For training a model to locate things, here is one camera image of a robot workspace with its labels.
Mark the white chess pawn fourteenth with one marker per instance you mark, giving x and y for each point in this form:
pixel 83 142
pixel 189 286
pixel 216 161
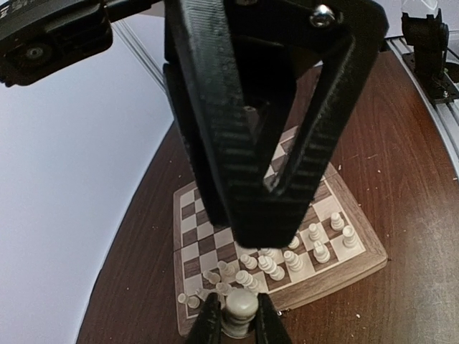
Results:
pixel 239 312

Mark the white chess pawn thirteenth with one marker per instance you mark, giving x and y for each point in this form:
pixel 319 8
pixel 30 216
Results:
pixel 337 222

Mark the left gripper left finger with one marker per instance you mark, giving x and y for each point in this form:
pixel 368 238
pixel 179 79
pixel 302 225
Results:
pixel 207 328

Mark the white chess pawn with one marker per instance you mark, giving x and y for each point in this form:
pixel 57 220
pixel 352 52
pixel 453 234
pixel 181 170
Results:
pixel 226 269
pixel 294 244
pixel 248 261

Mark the white chess piece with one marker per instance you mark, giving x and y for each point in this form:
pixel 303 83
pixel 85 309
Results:
pixel 293 261
pixel 223 288
pixel 211 277
pixel 321 252
pixel 268 266
pixel 248 281

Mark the white chess pawn twelfth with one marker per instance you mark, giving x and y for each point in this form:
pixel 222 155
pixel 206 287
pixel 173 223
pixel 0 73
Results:
pixel 314 232

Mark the aluminium front rail frame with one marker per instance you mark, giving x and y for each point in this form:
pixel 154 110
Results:
pixel 440 95

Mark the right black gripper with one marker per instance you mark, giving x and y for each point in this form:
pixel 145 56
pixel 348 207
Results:
pixel 231 73

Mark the white chess pawn eleventh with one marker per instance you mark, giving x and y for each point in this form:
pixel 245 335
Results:
pixel 275 254

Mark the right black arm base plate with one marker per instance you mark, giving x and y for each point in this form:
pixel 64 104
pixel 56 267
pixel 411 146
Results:
pixel 429 37

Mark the white chess pawn corner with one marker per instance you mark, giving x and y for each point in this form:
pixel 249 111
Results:
pixel 191 301

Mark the wooden chess board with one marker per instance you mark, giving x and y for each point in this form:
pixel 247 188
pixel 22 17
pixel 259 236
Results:
pixel 199 245

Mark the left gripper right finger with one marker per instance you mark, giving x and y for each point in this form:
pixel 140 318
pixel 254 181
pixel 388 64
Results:
pixel 268 326

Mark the white chess rook corner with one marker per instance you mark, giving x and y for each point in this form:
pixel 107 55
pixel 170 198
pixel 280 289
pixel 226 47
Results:
pixel 349 236

